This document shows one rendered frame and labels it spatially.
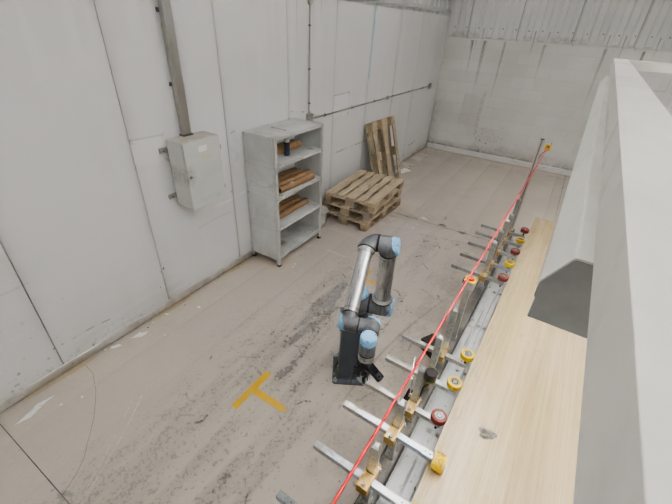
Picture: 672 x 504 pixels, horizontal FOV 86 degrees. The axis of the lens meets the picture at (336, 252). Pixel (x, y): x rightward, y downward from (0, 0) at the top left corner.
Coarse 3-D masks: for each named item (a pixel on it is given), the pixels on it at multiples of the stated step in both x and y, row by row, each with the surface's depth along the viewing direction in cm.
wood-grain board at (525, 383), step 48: (528, 240) 345; (528, 288) 280; (528, 336) 235; (576, 336) 237; (480, 384) 201; (528, 384) 203; (576, 384) 205; (480, 432) 177; (528, 432) 178; (576, 432) 180; (432, 480) 157; (480, 480) 158; (528, 480) 159
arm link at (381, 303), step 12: (384, 240) 226; (396, 240) 225; (384, 252) 228; (396, 252) 225; (384, 264) 235; (384, 276) 243; (384, 288) 251; (372, 300) 265; (384, 300) 260; (372, 312) 269; (384, 312) 265
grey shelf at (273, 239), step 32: (256, 128) 392; (288, 128) 399; (320, 128) 431; (256, 160) 387; (288, 160) 398; (320, 160) 451; (256, 192) 408; (288, 192) 414; (320, 192) 470; (256, 224) 432; (288, 224) 431; (320, 224) 497
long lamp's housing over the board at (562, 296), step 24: (600, 96) 138; (600, 120) 91; (600, 144) 71; (576, 168) 67; (600, 168) 58; (576, 192) 53; (576, 216) 44; (552, 240) 44; (576, 240) 37; (552, 264) 37; (576, 264) 34; (552, 288) 36; (576, 288) 35; (528, 312) 38; (552, 312) 37; (576, 312) 36
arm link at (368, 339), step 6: (366, 330) 191; (360, 336) 188; (366, 336) 188; (372, 336) 188; (360, 342) 188; (366, 342) 185; (372, 342) 185; (360, 348) 189; (366, 348) 186; (372, 348) 187; (360, 354) 191; (366, 354) 189; (372, 354) 190
